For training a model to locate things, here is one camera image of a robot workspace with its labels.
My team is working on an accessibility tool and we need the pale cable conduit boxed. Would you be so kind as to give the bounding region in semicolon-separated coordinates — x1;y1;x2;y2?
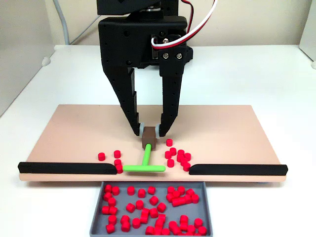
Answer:
53;0;70;45

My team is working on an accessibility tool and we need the long red cylinder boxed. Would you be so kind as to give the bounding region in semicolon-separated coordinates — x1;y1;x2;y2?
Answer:
171;197;186;207

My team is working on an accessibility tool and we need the grey tray container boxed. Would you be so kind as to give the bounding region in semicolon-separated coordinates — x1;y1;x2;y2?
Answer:
89;181;213;237

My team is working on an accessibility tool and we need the black guide rail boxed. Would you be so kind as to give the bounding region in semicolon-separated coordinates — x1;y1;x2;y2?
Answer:
189;163;288;176
17;161;118;175

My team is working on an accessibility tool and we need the white red black cable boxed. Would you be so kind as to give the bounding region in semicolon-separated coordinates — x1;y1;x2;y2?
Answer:
150;0;219;50

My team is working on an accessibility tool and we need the beige flat board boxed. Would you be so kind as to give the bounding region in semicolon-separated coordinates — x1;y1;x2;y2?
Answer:
19;104;287;184

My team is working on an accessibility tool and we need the green T pusher brown block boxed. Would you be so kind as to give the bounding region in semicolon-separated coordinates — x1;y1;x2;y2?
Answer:
122;126;166;173

